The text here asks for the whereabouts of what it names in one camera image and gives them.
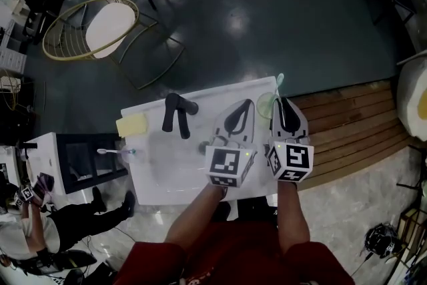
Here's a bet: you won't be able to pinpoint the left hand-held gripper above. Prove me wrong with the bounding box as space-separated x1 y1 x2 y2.
203 98 258 188

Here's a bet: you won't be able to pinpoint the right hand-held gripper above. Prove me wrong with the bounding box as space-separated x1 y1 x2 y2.
266 97 315 182

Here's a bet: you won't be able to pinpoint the white purple toothbrush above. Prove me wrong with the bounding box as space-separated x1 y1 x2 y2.
96 148 137 156

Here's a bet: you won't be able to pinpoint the person's right forearm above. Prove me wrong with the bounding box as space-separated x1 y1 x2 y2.
276 178 312 255

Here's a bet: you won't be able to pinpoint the person's left forearm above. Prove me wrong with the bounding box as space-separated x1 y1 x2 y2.
164 183 230 245

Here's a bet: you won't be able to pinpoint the wooden plank platform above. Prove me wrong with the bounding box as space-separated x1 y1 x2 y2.
283 77 418 192

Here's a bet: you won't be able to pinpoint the white-topped wooden sink cabinet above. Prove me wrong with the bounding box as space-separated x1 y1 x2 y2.
120 75 280 206

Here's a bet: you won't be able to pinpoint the person's black trousers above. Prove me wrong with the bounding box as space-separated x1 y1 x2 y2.
230 200 280 232

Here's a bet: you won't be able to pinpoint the yellow sponge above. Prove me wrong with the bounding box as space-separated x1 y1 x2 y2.
115 112 149 137

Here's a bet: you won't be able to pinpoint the white egg-shaped beanbag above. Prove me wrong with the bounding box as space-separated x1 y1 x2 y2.
396 49 427 138

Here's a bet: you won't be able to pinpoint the person's red shirt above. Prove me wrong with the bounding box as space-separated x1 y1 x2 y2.
113 221 356 285

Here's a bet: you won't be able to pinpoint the dark desk chair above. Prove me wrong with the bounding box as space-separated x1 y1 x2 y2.
361 0 418 26

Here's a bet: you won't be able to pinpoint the black office chair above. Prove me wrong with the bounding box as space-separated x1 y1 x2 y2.
19 0 68 45

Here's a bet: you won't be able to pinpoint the gold wire chair white seat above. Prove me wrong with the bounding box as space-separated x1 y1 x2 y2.
41 0 186 91

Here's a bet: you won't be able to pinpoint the wooden frame shelf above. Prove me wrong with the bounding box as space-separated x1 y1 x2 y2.
396 206 427 265

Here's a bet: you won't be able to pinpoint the white sink cabinet black frame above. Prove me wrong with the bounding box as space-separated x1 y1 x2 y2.
23 131 129 196

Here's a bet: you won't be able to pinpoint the gold wire stool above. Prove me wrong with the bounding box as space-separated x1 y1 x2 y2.
0 67 38 115

